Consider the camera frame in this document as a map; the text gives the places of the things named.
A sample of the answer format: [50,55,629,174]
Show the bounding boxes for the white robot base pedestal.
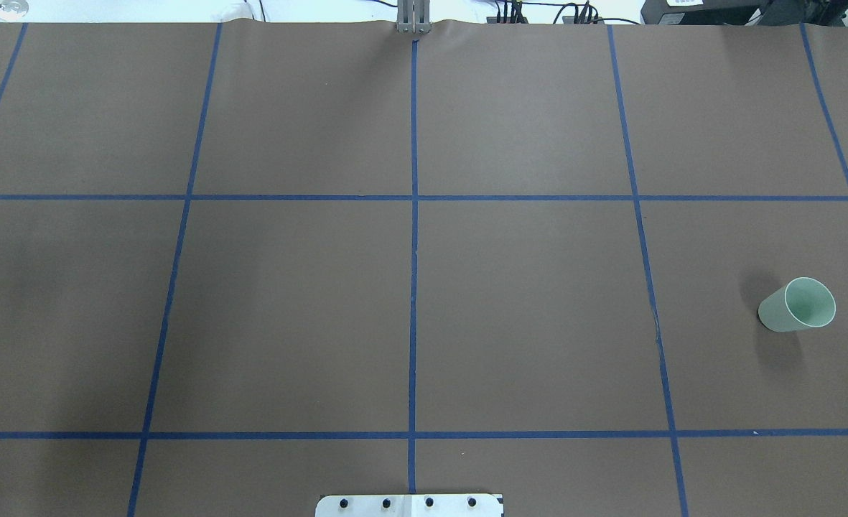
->
[314,493,505,516]

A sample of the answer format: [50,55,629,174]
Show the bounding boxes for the clear tape roll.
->
[0,0,29,22]

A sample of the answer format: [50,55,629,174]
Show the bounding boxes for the green plastic cup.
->
[756,277,837,332]

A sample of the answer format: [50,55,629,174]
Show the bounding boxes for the aluminium frame post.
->
[395,0,432,34]

